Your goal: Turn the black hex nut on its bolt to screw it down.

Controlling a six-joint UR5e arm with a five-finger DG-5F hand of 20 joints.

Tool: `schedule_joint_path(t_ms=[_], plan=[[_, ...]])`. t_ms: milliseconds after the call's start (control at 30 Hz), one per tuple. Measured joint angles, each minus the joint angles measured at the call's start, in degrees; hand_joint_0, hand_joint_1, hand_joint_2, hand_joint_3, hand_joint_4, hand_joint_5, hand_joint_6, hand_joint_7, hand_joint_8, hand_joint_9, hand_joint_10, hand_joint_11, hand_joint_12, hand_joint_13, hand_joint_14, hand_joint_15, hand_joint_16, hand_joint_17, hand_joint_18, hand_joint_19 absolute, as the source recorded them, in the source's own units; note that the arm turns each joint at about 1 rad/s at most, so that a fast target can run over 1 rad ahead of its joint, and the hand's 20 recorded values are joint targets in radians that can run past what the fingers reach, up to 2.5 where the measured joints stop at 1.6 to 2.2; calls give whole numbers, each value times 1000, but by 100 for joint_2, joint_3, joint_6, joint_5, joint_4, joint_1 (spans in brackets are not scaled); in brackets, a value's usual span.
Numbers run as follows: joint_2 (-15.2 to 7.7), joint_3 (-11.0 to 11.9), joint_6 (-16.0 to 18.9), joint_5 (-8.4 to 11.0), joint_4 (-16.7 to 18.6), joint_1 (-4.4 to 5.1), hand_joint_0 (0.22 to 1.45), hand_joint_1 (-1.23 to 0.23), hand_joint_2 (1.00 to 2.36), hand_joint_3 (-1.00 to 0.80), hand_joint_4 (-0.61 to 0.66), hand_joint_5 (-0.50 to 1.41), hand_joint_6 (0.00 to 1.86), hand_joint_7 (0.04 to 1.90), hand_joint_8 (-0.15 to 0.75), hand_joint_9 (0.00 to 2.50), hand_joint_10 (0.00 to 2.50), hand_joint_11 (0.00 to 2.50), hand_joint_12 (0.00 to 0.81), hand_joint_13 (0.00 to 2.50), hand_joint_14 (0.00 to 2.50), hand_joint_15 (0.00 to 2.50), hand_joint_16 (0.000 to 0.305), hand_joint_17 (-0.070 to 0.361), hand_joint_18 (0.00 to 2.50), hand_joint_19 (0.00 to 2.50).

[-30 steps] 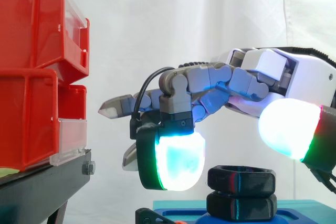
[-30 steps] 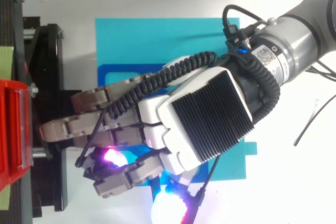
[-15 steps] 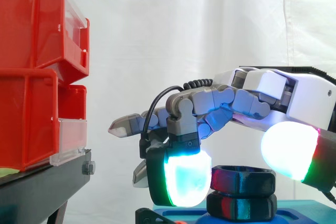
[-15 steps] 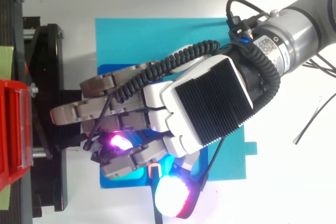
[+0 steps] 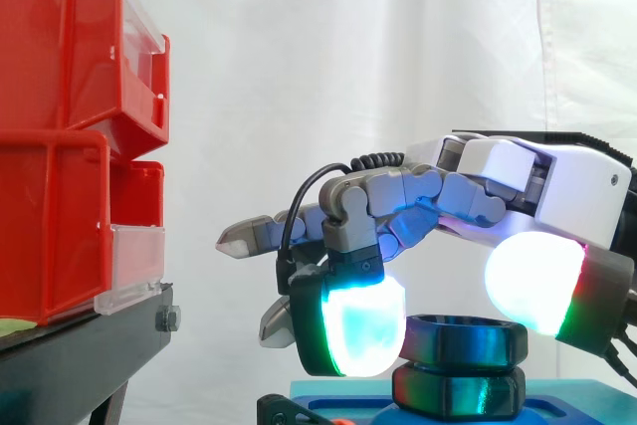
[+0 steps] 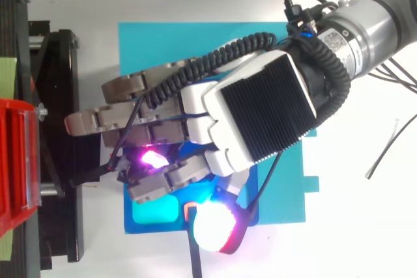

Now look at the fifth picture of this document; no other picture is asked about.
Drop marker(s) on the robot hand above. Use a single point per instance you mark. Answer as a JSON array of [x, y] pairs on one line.
[[562, 181]]

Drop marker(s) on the large black nut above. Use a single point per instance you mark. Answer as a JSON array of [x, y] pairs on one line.
[[458, 392], [463, 345]]

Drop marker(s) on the turquoise plate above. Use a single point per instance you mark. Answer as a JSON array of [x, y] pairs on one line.
[[592, 397]]

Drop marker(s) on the blue plate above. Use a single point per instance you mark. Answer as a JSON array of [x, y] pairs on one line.
[[547, 410]]

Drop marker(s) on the black-and-orange clip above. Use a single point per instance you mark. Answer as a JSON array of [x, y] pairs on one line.
[[278, 410]]

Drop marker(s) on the red bin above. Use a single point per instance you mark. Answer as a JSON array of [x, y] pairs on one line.
[[50, 221], [50, 47]]

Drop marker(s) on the black stand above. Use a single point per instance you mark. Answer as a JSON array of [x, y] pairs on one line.
[[74, 355]]

